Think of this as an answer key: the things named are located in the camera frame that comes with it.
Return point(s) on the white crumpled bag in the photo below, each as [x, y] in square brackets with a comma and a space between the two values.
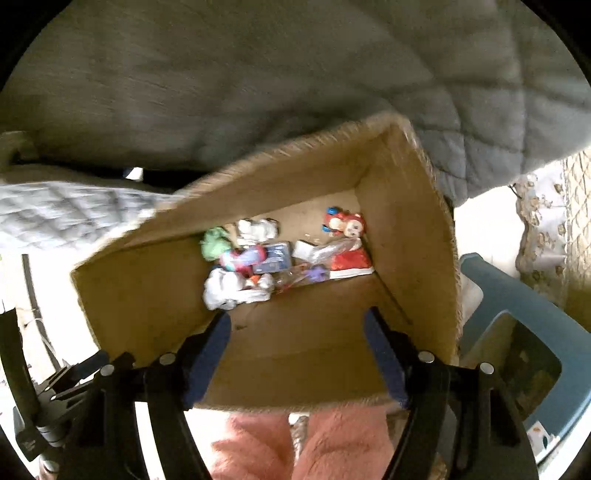
[224, 288]

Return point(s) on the grey quilted blanket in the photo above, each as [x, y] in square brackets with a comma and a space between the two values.
[231, 69]

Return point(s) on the purple toy in clear pack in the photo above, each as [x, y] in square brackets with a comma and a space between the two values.
[309, 276]

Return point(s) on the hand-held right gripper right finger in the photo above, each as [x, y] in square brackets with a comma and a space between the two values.
[383, 355]

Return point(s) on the clear plastic wrapper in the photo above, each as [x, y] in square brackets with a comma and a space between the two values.
[318, 251]

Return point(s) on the blue packet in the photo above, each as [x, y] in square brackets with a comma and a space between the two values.
[277, 257]

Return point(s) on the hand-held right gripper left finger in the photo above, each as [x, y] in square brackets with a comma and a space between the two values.
[210, 350]

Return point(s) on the beige patterned cloth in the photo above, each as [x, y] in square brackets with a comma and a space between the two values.
[545, 221]

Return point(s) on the green terry cloth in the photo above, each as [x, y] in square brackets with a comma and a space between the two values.
[213, 243]

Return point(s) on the blue plastic stool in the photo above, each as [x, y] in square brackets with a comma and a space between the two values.
[517, 300]

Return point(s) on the cardboard box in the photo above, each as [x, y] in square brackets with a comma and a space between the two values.
[300, 337]

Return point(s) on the red doll toy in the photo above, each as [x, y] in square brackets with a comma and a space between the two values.
[344, 222]

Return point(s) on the silver wrapper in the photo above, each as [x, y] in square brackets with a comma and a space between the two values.
[261, 287]

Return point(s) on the red packet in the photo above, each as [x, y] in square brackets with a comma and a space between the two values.
[352, 264]

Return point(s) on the pink fuzzy pants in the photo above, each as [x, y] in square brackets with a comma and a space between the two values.
[258, 443]

